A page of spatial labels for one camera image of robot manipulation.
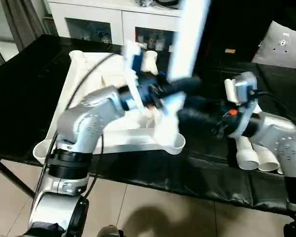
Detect white glass-door cabinet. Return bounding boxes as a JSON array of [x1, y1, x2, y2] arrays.
[[47, 0, 189, 53]]

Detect black table mat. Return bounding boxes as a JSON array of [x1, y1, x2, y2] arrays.
[[0, 35, 296, 216]]

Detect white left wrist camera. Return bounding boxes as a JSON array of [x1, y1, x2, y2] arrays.
[[120, 41, 149, 107]]

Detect white plastic table top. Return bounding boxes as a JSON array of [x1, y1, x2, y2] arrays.
[[34, 49, 186, 164]]

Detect dark items on cabinet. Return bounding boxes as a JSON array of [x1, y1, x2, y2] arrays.
[[136, 0, 181, 9]]

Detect white plastic table leg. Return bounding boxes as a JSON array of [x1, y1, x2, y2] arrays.
[[155, 0, 211, 145], [235, 136, 258, 171], [275, 157, 289, 175], [256, 147, 280, 173]]

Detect grey cushion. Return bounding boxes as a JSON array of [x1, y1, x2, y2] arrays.
[[252, 20, 296, 70]]

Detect black metal frame leg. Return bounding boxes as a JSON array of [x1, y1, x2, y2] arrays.
[[0, 158, 35, 199]]

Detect grey curtain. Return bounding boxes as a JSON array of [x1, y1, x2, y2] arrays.
[[0, 0, 48, 53]]

